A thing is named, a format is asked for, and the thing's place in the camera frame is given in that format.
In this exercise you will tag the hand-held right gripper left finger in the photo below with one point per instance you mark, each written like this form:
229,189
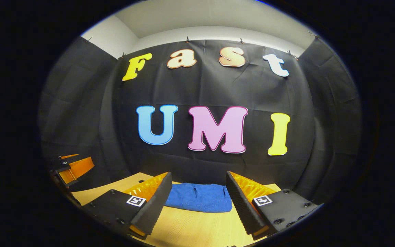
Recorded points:
156,202

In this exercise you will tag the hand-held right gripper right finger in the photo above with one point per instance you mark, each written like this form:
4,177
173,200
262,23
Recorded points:
240,202

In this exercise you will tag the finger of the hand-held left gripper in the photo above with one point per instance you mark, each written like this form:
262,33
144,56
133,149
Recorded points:
70,156
79,168

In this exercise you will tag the row of small black clips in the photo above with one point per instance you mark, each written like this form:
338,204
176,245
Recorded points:
187,39

